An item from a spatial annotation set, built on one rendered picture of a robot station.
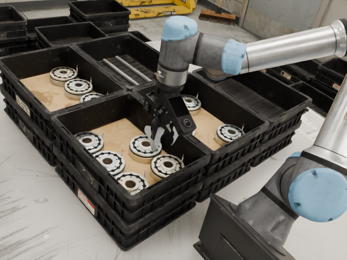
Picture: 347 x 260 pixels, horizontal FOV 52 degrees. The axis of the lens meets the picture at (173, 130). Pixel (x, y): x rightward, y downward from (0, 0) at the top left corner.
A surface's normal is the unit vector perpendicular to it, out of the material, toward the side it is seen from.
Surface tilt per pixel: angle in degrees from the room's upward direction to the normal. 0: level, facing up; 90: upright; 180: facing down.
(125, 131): 0
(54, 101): 0
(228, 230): 90
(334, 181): 62
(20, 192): 0
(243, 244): 90
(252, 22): 90
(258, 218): 30
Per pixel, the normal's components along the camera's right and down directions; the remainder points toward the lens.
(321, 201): -0.14, 0.12
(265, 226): 0.00, -0.32
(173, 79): 0.09, 0.62
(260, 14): -0.79, 0.26
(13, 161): 0.15, -0.78
